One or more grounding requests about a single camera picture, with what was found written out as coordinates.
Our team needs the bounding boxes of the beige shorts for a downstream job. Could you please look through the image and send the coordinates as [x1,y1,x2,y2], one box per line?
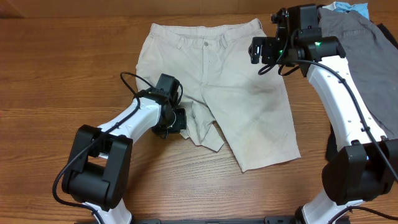
[136,19,300,171]

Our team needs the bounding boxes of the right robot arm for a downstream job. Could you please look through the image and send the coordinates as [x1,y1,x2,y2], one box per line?
[249,4,397,224]

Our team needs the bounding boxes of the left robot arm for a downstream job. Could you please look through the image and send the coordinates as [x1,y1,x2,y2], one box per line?
[52,73,187,223]

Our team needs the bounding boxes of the light blue garment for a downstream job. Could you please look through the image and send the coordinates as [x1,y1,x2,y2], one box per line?
[323,1,369,19]

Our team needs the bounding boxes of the grey shorts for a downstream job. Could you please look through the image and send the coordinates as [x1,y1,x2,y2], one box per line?
[318,8,397,139]

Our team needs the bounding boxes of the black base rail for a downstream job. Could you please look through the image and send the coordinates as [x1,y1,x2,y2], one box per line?
[74,215,302,224]

